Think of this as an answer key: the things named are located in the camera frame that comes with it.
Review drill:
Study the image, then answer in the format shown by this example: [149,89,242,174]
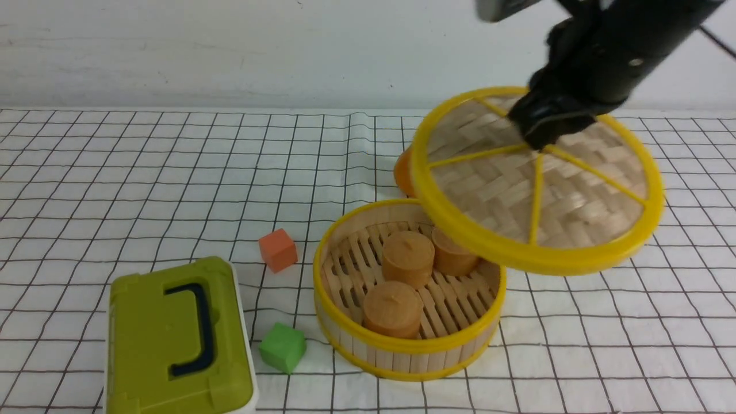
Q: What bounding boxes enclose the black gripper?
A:
[507,11,684,151]

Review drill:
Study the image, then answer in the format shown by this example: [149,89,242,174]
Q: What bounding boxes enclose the yellow woven bamboo steamer lid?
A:
[409,87,666,276]

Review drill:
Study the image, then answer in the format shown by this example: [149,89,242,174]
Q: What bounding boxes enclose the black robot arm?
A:
[507,1,722,151]

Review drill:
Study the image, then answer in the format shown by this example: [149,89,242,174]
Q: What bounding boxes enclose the yellow bamboo steamer basket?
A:
[312,199,507,382]

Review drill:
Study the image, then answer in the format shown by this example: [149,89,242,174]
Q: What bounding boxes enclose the orange toy pear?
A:
[393,145,415,198]

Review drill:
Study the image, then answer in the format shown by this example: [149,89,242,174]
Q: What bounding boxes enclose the brown cylindrical bun back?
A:
[431,227,480,277]

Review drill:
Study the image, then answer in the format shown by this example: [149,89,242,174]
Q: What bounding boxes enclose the brown cylindrical bun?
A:
[381,231,435,289]
[431,227,480,277]
[362,281,423,340]

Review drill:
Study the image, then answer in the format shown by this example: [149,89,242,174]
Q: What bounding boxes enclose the brown cylindrical bun middle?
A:
[381,231,435,289]

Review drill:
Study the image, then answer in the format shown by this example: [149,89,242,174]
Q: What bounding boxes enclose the brown cylindrical bun front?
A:
[362,281,423,340]

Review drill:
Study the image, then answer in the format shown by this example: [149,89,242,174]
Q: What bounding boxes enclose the orange foam cube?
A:
[258,228,298,273]

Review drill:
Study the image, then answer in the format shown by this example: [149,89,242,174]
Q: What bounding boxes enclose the green foam cube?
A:
[258,323,306,375]

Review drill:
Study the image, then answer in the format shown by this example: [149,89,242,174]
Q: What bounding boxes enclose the white black grid tablecloth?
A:
[1,109,734,413]

